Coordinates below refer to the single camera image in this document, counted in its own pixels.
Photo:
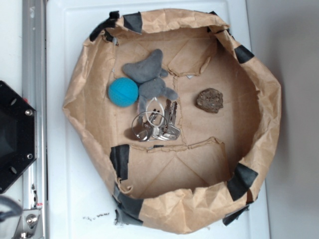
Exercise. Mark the grey plush toy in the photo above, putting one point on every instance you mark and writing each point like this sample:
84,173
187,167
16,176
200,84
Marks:
149,74

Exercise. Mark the metal corner bracket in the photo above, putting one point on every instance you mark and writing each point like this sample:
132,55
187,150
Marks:
29,225

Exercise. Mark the aluminium rail frame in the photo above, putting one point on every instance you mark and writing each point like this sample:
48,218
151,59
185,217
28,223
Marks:
30,190

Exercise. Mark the silver key bunch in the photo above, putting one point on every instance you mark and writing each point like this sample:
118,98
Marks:
156,123

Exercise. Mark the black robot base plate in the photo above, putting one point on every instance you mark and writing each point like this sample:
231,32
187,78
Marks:
17,136

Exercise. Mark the brown rock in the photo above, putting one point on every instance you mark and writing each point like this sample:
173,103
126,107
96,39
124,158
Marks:
210,100

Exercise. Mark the white plastic tray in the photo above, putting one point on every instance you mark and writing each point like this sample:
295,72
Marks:
80,205

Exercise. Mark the blue rubber ball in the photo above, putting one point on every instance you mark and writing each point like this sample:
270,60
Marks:
123,92

